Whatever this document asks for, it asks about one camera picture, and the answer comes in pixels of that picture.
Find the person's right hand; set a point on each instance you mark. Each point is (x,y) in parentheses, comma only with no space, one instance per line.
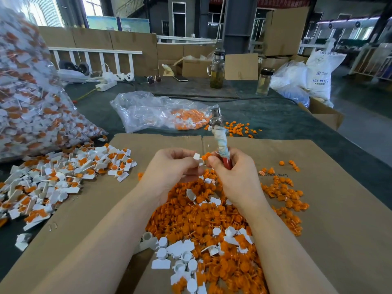
(240,180)

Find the scatter of orange offcuts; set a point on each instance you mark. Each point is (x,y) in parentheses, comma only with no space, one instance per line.
(242,129)

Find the person's left hand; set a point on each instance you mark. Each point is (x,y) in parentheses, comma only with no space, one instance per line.
(166,174)

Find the white metal rack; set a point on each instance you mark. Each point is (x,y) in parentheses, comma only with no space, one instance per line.
(375,58)

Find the glass bottle with black lid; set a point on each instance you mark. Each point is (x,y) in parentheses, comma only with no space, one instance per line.
(264,81)

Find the row of upright cardboard sheets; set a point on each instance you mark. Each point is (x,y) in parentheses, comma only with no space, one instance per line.
(142,44)

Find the clear blue plastic bag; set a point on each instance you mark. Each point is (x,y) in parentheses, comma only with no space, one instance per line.
(291,84)

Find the person's left forearm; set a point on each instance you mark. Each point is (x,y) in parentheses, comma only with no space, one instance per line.
(89,254)

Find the glass tea jar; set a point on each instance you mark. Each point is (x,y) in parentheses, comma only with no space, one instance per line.
(217,69)

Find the white oval plastic device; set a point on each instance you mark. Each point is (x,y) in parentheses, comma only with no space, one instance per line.
(72,76)

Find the white woven sack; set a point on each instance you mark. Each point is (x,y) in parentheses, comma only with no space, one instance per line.
(325,73)

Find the tall brown cardboard box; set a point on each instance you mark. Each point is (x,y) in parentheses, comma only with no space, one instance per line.
(286,31)

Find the white railing frame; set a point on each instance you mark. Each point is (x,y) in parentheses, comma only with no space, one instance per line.
(95,51)

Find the orange white plastic piece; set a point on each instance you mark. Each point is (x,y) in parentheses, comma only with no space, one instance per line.
(127,164)

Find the flat brown cardboard panel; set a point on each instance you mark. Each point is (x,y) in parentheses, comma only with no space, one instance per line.
(242,66)

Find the black phone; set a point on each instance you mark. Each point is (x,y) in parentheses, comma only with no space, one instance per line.
(181,79)

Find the small clear plastic bag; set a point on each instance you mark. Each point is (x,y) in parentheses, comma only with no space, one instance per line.
(144,112)

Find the open brown cardboard box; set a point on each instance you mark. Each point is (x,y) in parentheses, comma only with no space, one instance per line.
(321,113)

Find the pile of assembled white-orange parts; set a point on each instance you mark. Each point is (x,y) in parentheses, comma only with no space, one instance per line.
(41,186)

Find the large clear bag of seals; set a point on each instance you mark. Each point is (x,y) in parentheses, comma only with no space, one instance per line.
(37,113)

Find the open cardboard box with paper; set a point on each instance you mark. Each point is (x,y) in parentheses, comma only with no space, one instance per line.
(194,68)

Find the white power strip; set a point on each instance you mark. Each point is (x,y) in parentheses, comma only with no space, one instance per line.
(106,85)

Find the brown cardboard sheet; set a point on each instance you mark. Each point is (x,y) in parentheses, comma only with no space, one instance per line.
(361,218)
(58,235)

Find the pile of orange and white parts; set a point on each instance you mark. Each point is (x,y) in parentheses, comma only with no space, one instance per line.
(223,242)

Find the dark steel pillar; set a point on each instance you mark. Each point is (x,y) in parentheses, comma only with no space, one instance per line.
(240,25)

